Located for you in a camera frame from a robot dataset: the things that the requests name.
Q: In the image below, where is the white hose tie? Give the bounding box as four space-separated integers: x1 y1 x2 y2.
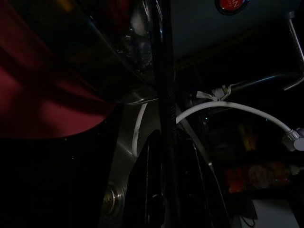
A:
196 85 231 101

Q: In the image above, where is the stainless steel sink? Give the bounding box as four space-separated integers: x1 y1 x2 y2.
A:
14 0 214 228

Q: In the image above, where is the grey water filter red logo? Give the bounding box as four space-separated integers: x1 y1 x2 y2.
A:
171 0 304 91

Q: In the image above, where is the pink plate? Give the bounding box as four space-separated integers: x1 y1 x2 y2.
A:
0 0 121 139

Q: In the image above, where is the white cutting board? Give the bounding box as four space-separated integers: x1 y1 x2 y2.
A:
251 198 302 228

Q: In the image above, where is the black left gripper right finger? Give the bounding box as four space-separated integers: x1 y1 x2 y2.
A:
175 128 226 228

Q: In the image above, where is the yellow and red sponge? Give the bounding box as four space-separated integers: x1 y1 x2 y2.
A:
237 123 258 152

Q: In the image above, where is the steel sink drain strainer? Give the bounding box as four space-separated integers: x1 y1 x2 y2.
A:
102 185 125 216

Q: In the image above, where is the chrome faucet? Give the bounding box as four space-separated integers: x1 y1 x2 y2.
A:
223 72 304 95

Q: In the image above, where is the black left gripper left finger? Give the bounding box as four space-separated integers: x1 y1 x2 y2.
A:
125 130 164 228

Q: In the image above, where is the white hose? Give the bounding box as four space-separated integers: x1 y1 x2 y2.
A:
132 101 304 156

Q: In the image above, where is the orange soap pump bottle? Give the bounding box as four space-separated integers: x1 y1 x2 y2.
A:
223 161 304 194

